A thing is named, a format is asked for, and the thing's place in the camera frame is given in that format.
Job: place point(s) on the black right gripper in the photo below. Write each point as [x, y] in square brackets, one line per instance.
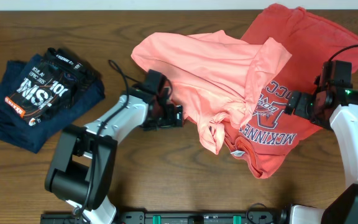
[300, 109]

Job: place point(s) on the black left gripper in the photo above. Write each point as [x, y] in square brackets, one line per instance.
[172, 111]

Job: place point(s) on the red printed t-shirt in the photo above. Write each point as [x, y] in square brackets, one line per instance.
[271, 134]

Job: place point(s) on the light pink t-shirt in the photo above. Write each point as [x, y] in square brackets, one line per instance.
[216, 78]

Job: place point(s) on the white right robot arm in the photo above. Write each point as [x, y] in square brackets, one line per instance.
[344, 124]

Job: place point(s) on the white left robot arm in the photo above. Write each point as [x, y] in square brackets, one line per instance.
[81, 170]

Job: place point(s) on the black printed folded shirt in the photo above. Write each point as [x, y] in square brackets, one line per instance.
[54, 83]

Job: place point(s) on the navy blue folded shirt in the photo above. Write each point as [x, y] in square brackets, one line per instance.
[17, 132]

